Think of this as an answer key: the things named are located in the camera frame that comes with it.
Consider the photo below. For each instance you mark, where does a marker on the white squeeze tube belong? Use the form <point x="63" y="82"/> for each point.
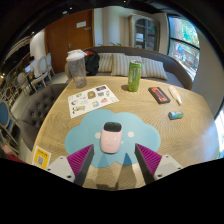
<point x="175" y="94"/>

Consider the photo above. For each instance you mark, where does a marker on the clear plastic lidded jar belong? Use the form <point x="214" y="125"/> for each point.
<point x="77" y="71"/>

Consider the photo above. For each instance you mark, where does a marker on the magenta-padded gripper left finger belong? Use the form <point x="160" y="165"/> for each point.
<point x="65" y="166"/>

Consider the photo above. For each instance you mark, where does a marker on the white door sign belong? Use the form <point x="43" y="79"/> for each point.
<point x="81" y="24"/>

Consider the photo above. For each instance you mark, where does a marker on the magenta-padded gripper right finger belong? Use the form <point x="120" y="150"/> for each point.
<point x="161" y="165"/>

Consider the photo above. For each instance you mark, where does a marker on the yellow code sticker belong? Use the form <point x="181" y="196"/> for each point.
<point x="41" y="157"/>

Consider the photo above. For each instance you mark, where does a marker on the striped beige cushion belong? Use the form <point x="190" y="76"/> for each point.
<point x="154" y="69"/>
<point x="105" y="62"/>
<point x="121" y="65"/>

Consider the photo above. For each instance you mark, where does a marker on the pink and black computer mouse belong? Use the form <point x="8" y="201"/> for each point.
<point x="111" y="140"/>

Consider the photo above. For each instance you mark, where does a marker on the black bag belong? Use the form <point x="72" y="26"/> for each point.
<point x="92" y="64"/>

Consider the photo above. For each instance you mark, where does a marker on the person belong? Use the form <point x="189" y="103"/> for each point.
<point x="31" y="63"/>

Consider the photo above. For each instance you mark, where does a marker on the white sticker sheet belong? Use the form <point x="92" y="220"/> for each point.
<point x="91" y="100"/>

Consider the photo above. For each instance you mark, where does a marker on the green drink can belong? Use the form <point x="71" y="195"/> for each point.
<point x="134" y="78"/>

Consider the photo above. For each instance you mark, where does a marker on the group of chairs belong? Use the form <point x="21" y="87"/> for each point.
<point x="41" y="71"/>

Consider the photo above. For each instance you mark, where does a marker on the arched glass-door cabinet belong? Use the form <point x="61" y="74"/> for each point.
<point x="145" y="33"/>

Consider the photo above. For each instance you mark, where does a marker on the brown wooden door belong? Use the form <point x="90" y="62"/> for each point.
<point x="63" y="40"/>

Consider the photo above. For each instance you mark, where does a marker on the curved grey-brown sofa bench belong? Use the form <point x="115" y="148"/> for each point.
<point x="176" y="71"/>

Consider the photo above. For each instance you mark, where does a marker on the grey tufted sofa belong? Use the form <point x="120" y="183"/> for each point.
<point x="38" y="110"/>

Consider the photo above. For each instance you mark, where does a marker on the small green and blue box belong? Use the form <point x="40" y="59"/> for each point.
<point x="175" y="115"/>

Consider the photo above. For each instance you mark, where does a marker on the blue cloud-shaped mouse pad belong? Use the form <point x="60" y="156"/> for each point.
<point x="86" y="136"/>

